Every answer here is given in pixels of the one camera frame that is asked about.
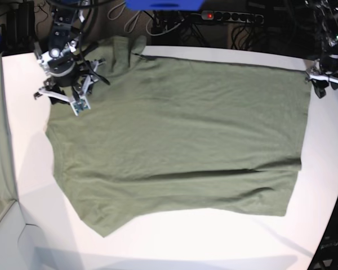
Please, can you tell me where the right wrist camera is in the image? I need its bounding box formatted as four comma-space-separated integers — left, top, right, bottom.
69, 96, 91, 116

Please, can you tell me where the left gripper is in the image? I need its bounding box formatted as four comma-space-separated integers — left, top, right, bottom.
306, 55, 338, 98

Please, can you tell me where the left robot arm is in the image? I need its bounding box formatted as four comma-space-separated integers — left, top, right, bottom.
305, 1, 338, 98

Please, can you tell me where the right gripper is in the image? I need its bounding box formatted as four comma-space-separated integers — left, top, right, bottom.
33, 58, 106, 105

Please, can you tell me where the blue box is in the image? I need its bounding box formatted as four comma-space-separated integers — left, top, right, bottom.
125, 0, 204, 11

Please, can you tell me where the green t-shirt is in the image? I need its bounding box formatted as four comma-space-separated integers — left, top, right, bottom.
46, 37, 311, 237

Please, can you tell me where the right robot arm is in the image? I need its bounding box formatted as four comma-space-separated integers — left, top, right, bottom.
33, 1, 109, 115

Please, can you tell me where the black power strip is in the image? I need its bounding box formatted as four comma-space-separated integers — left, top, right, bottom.
200, 11, 264, 25

